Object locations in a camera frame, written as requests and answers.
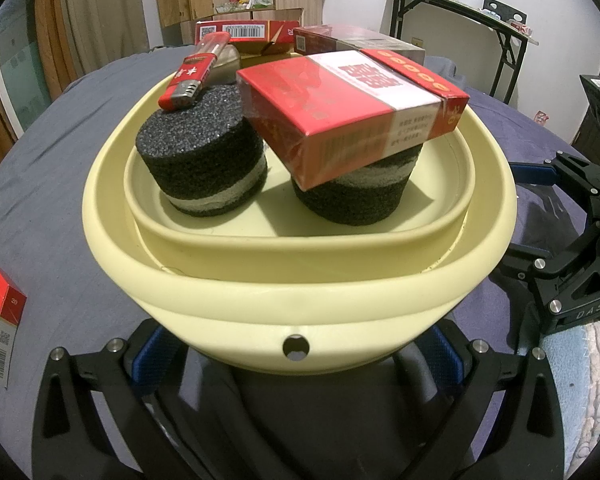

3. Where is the dark red silver-top box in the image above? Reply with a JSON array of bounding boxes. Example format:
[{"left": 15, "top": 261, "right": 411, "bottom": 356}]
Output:
[{"left": 292, "top": 24, "right": 426, "bottom": 66}]

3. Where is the black foam cylinder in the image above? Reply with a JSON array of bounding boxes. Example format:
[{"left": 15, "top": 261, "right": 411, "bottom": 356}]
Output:
[
  {"left": 135, "top": 85, "right": 268, "bottom": 218},
  {"left": 290, "top": 145, "right": 421, "bottom": 226}
]

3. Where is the glossy red cigarette pack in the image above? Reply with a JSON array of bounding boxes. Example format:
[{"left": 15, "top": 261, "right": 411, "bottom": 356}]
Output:
[{"left": 195, "top": 19, "right": 301, "bottom": 56}]

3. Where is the round metal tin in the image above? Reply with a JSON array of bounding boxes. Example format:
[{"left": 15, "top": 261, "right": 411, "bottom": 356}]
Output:
[{"left": 207, "top": 45, "right": 242, "bottom": 86}]

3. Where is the beige curtain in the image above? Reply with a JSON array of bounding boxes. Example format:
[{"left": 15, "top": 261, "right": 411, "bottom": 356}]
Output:
[{"left": 62, "top": 0, "right": 151, "bottom": 81}]

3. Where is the light quilted bear blanket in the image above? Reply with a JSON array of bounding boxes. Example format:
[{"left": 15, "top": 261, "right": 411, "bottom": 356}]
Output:
[{"left": 539, "top": 322, "right": 600, "bottom": 480}]

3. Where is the red white cigarette pack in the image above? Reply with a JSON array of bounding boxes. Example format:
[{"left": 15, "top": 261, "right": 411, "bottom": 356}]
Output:
[{"left": 0, "top": 262, "right": 28, "bottom": 388}]

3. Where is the red lighter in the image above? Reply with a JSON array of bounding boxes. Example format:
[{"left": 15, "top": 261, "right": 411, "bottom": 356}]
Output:
[{"left": 157, "top": 31, "right": 231, "bottom": 112}]

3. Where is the large red white carton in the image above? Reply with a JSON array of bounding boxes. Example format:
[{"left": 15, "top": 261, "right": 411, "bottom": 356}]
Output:
[{"left": 236, "top": 49, "right": 471, "bottom": 192}]

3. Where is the brown wooden panel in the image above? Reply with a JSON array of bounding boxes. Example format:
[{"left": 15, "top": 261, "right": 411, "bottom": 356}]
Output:
[{"left": 32, "top": 0, "right": 83, "bottom": 103}]

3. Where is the black folding table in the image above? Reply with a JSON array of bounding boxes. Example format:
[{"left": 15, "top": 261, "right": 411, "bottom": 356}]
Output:
[{"left": 376, "top": 0, "right": 541, "bottom": 106}]

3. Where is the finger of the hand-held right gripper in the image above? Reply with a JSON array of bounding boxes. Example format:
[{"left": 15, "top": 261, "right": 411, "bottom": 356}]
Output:
[
  {"left": 500, "top": 225, "right": 600, "bottom": 286},
  {"left": 509, "top": 152, "right": 600, "bottom": 211}
]

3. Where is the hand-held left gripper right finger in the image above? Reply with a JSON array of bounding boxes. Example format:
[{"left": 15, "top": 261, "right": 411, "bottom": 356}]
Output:
[{"left": 410, "top": 324, "right": 566, "bottom": 480}]

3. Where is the gray blanket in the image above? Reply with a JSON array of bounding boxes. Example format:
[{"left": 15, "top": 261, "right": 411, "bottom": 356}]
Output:
[{"left": 0, "top": 47, "right": 191, "bottom": 461}]

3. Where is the yellow foldable basin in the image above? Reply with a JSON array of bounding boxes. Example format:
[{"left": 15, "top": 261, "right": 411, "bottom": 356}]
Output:
[{"left": 82, "top": 47, "right": 518, "bottom": 376}]

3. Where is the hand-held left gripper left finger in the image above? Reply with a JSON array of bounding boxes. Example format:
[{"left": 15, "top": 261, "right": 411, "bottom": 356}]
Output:
[{"left": 31, "top": 319, "right": 196, "bottom": 480}]

